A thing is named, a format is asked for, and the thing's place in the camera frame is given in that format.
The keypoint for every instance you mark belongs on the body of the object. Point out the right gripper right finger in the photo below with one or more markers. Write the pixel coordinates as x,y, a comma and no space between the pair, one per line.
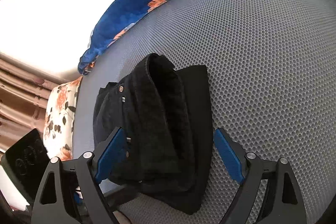
282,203

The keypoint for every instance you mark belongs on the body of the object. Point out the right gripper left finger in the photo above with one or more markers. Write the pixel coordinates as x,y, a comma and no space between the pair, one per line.
67,184

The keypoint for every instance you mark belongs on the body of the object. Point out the black denim pants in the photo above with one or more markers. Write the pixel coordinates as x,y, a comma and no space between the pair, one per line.
167,138

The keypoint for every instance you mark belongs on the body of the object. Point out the white floral pillow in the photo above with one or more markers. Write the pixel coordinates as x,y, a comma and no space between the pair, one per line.
59,120

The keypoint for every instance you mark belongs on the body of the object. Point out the pink patterned curtain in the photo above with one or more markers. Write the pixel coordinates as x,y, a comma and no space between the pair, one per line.
24,95

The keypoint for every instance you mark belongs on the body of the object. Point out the grey mesh mattress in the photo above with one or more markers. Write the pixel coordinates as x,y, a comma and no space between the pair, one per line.
271,67

